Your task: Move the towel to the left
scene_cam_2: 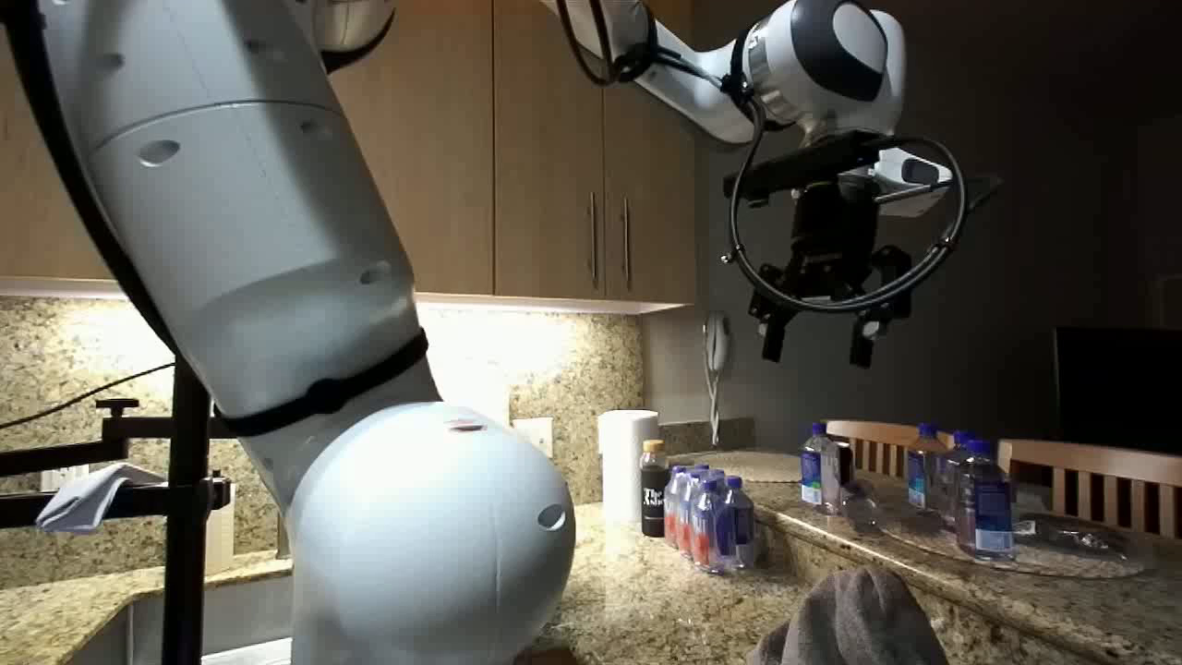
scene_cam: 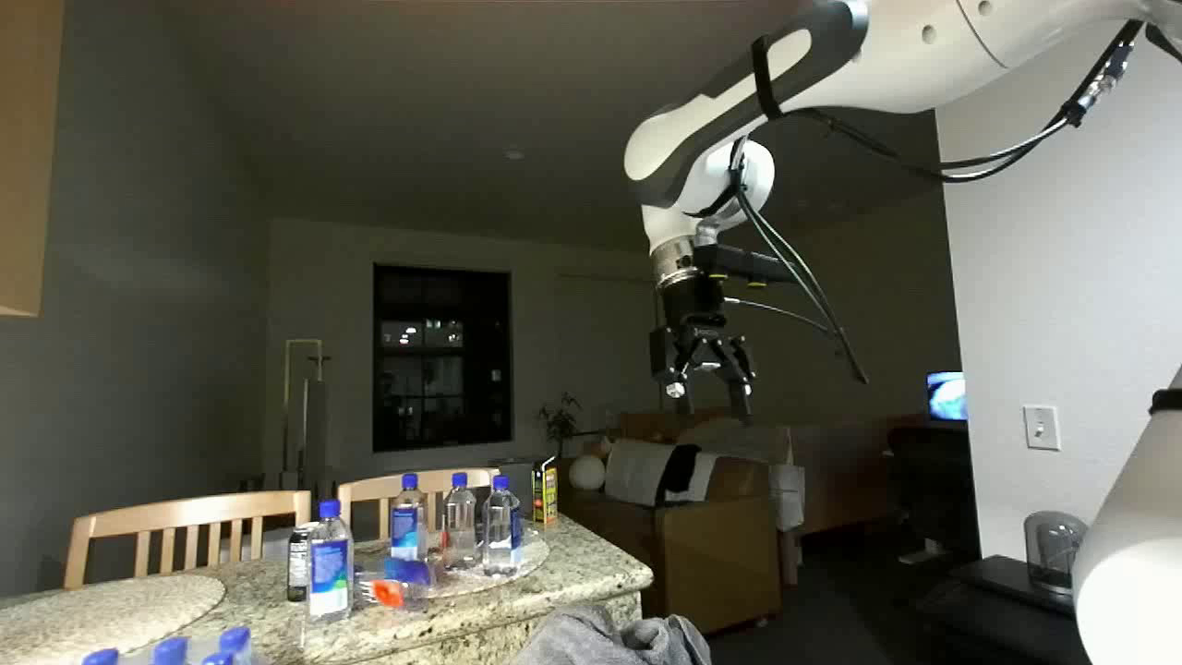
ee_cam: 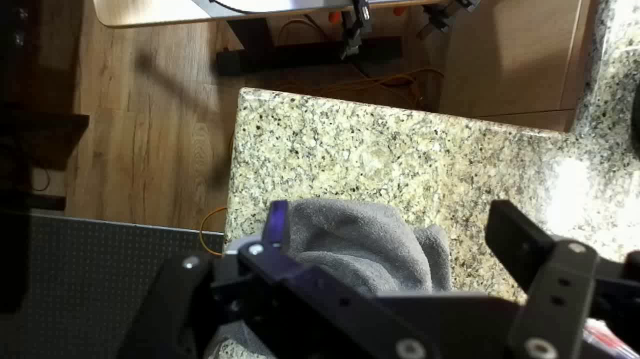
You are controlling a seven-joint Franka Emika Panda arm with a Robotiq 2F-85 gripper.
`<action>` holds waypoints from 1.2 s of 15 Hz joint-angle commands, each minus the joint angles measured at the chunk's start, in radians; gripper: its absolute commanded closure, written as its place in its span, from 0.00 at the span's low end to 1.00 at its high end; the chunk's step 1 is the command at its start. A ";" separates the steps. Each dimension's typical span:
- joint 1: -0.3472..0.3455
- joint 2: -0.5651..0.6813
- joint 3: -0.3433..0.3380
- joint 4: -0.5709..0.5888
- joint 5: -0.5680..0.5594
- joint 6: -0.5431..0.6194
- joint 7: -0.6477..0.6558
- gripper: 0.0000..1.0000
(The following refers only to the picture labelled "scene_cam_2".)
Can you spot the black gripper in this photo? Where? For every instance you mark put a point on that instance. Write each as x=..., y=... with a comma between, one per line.
x=832, y=247

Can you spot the grey brown towel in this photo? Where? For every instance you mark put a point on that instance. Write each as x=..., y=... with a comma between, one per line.
x=858, y=614

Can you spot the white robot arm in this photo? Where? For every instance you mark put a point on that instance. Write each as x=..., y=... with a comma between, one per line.
x=426, y=532

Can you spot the white paper towel roll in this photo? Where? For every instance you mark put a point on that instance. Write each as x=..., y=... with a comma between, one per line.
x=623, y=436

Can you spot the wooden chair back left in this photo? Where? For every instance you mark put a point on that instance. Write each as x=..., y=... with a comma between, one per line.
x=879, y=447

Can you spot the wooden chair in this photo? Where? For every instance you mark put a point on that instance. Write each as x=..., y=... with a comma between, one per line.
x=1124, y=487
x=879, y=447

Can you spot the water bottle on counter left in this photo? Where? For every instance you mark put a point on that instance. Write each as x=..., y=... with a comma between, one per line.
x=821, y=471

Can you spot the water bottle middle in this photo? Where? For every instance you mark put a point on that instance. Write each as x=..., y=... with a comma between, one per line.
x=921, y=467

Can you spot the dark sauce bottle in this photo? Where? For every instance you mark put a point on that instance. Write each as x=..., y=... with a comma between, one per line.
x=652, y=486

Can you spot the pack of water bottles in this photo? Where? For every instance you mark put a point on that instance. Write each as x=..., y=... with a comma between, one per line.
x=711, y=518

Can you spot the wooden upper cabinets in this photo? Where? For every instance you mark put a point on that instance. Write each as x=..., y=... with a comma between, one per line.
x=540, y=150

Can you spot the wooden chair back right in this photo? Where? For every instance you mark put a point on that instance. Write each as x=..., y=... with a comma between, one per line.
x=1124, y=487

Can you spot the white paper tag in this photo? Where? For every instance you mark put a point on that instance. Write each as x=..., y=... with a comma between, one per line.
x=85, y=501

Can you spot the white wall phone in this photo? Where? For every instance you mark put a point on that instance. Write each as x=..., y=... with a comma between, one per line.
x=713, y=371

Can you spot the black camera stand pole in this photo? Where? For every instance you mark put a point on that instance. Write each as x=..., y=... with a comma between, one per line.
x=187, y=501

